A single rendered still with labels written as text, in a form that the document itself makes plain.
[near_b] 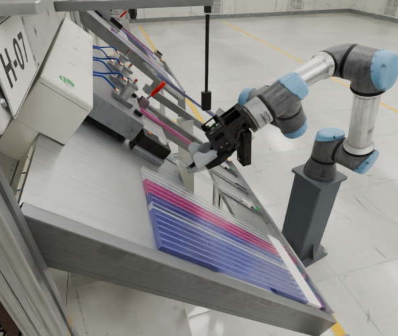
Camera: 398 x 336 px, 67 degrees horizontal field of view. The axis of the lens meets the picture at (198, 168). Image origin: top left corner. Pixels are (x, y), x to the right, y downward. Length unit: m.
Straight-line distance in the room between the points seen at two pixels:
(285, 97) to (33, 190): 0.58
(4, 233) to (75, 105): 0.24
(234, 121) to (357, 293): 1.32
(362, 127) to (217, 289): 0.92
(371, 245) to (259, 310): 1.55
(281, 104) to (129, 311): 0.68
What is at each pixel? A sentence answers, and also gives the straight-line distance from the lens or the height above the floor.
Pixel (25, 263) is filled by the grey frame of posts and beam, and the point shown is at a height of 1.18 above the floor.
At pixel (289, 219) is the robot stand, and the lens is 1.74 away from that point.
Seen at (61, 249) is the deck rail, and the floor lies 1.14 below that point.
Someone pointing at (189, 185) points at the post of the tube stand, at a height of 0.46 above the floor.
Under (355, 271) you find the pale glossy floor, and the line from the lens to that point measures 1.95.
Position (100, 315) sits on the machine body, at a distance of 0.95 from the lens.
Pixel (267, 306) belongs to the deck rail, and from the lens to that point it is 0.63.
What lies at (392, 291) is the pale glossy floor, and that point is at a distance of 1.95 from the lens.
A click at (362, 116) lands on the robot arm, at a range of 1.25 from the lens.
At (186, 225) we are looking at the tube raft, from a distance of 0.55.
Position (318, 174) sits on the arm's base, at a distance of 1.50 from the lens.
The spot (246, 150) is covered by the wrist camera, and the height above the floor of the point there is 0.99.
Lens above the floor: 1.42
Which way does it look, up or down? 35 degrees down
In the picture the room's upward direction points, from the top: straight up
